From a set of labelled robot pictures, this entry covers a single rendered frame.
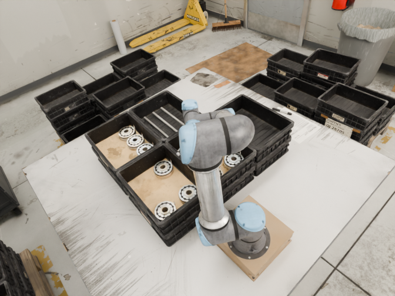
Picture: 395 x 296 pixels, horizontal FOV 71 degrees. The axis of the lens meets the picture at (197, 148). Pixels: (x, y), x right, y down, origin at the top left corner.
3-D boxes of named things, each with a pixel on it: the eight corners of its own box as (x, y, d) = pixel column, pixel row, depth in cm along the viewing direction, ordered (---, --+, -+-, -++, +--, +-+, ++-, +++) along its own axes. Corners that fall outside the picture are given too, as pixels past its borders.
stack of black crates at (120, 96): (140, 111, 300) (128, 75, 268) (156, 124, 283) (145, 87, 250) (107, 130, 284) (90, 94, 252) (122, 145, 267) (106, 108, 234)
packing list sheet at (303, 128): (322, 125, 178) (322, 125, 177) (301, 145, 168) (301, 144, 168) (280, 105, 196) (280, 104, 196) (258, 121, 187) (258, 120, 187)
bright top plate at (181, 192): (203, 192, 133) (203, 191, 133) (188, 206, 129) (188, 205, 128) (188, 181, 139) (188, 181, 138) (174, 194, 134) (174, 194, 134)
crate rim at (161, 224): (213, 188, 128) (213, 185, 126) (160, 229, 116) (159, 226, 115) (164, 144, 151) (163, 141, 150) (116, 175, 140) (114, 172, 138)
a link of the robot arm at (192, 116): (211, 120, 116) (206, 107, 124) (185, 125, 115) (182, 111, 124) (213, 135, 121) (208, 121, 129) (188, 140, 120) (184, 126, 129)
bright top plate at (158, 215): (180, 211, 127) (180, 210, 127) (162, 225, 123) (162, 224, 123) (167, 197, 133) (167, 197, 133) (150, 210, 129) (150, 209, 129)
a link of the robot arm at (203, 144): (240, 246, 108) (230, 129, 76) (202, 255, 107) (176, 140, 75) (231, 222, 118) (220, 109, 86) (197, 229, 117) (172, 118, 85)
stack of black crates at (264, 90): (288, 106, 281) (292, 86, 265) (270, 120, 269) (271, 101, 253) (258, 91, 304) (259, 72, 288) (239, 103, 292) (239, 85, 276)
